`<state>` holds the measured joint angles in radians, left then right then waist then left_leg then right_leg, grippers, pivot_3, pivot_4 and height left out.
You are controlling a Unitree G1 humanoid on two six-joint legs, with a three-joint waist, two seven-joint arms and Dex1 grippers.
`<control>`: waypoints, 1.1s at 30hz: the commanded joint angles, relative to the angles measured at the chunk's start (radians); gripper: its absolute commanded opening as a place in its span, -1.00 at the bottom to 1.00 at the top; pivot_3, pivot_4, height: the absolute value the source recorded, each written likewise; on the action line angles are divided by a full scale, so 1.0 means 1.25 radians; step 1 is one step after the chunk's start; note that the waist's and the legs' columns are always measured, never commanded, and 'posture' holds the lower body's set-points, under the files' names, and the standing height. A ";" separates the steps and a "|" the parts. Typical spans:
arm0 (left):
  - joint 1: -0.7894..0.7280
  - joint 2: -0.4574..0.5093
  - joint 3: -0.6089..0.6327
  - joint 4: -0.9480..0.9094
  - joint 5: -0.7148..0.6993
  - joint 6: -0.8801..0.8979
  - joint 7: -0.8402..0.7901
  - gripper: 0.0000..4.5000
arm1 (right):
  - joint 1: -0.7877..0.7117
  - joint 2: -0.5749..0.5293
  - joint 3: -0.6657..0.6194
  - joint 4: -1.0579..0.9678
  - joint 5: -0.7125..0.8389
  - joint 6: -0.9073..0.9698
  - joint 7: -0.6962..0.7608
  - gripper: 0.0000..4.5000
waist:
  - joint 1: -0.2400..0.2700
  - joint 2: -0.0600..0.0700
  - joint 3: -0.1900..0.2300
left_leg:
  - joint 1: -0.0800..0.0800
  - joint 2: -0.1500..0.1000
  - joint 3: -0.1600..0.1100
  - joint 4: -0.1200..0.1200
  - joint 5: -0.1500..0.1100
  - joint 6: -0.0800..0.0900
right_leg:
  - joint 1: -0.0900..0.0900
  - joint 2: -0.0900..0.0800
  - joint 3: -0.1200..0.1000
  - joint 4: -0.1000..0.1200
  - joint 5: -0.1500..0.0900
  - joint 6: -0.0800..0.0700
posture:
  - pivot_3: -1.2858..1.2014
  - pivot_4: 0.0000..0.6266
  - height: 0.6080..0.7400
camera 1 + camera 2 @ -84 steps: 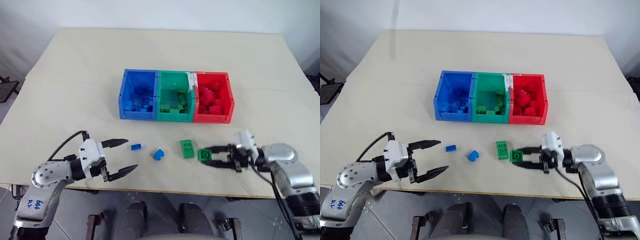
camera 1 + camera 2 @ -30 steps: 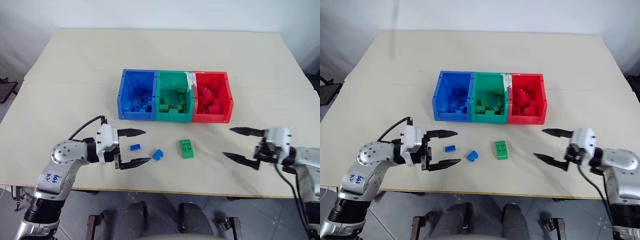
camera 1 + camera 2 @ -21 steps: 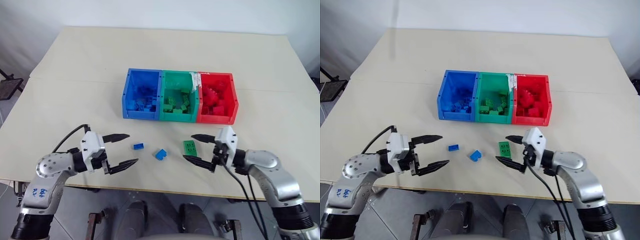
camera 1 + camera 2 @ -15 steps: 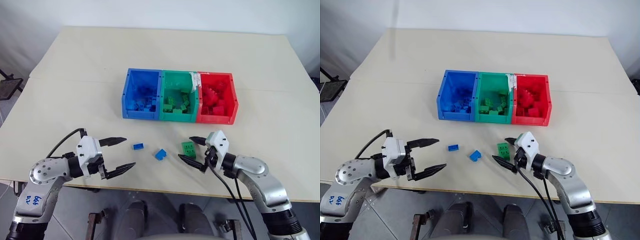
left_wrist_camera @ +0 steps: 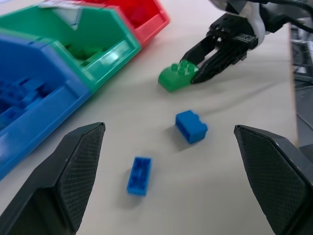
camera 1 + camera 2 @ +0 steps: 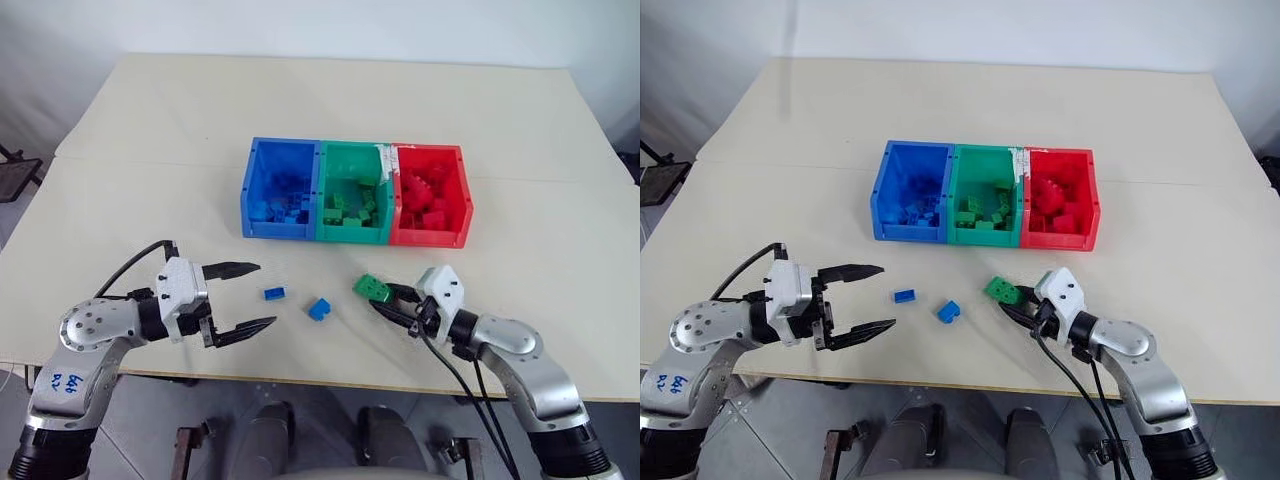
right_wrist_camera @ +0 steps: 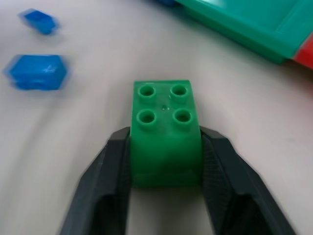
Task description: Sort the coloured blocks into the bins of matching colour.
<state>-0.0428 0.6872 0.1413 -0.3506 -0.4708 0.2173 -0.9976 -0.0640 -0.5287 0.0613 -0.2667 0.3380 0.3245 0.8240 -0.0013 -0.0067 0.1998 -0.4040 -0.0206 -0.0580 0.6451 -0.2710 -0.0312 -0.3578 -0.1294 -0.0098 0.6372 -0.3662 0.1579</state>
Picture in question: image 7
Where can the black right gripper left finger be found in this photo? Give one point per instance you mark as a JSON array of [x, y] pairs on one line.
[[107, 176]]

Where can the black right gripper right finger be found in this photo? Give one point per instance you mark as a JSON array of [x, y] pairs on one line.
[[227, 176]]

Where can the green studded toy block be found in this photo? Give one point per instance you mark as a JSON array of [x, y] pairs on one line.
[[166, 142]]

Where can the blue toy block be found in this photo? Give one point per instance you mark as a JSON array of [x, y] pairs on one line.
[[39, 21], [38, 73]]

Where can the red plastic bin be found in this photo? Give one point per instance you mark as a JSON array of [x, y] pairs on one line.
[[305, 55]]

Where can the green plastic bin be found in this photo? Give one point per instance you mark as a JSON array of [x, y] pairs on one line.
[[247, 22]]

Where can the blue plastic bin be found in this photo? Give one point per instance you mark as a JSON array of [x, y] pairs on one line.
[[166, 2]]

